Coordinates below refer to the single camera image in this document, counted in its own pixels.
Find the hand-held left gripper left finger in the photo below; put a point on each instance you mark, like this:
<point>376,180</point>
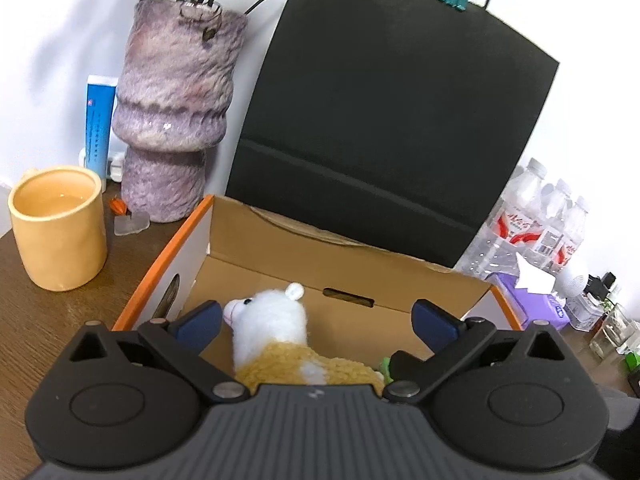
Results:
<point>200,329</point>

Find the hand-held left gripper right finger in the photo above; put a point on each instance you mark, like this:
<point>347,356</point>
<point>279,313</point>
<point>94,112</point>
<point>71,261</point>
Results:
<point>434,329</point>

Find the white and tan plush alpaca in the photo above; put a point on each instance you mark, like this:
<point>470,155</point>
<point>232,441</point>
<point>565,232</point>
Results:
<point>270,320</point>

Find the cardboard box with orange rim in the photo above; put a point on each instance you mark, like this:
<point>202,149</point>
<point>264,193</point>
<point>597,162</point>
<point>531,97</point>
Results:
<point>310,265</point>

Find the small green toy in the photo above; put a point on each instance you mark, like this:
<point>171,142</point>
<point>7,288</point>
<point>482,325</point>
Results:
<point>384,367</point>

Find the purple tissue pack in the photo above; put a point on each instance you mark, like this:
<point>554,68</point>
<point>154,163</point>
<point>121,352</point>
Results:
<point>530,304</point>

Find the clear heart-shaped piece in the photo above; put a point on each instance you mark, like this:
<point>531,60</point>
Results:
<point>131,224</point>

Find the clear water bottle red label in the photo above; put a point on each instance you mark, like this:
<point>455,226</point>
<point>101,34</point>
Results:
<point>515,210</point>
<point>575,235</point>
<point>556,220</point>

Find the white round speaker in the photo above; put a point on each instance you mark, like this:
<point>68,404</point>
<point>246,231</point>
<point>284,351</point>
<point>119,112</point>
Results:
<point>572,280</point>

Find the small orange dried pod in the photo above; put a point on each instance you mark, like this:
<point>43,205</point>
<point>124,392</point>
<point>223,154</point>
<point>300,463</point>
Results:
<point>118,205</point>

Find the yellow ceramic mug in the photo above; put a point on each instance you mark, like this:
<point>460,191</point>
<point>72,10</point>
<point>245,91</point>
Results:
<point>60,245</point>

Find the clear glass jar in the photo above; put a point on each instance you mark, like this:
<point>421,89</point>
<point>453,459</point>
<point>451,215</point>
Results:
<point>612,332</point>

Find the blue and white tube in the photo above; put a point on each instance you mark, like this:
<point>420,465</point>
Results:
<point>100,130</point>

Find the black paper bag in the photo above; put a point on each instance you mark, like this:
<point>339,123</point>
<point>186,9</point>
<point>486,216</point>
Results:
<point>390,110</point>

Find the purple textured vase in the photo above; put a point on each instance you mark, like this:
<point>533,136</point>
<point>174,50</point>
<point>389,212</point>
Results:
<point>172,105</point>

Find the white wall plug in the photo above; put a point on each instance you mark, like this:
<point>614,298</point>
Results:
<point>116,167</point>

